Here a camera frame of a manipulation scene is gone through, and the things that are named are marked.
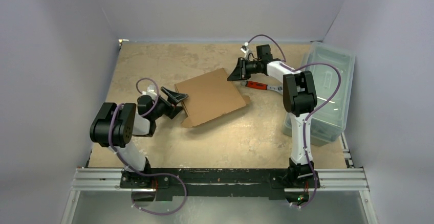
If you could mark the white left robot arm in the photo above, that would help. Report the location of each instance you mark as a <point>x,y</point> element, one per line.
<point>116,124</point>

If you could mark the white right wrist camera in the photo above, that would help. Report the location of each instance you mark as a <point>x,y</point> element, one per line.
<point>245,49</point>

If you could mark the clear plastic storage bin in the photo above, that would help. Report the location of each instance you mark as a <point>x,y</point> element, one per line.
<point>330,121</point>

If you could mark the brown cardboard box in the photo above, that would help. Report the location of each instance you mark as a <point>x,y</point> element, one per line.
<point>210,96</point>

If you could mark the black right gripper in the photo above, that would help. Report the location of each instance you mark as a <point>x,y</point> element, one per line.
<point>244,68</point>

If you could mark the red handled adjustable wrench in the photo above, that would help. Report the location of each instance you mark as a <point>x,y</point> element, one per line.
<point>262,86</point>

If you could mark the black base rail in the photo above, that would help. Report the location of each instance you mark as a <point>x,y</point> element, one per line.
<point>275,184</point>

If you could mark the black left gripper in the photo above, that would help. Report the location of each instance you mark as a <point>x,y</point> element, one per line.
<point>173,97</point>

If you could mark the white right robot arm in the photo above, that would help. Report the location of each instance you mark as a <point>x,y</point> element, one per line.
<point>299,100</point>

